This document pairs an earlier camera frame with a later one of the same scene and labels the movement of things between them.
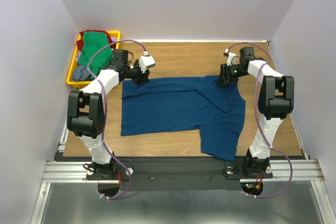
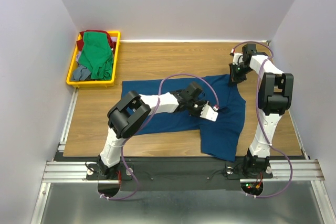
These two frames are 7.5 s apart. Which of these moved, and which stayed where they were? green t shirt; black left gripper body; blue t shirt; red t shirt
Moved: black left gripper body
Stayed: blue t shirt; red t shirt; green t shirt
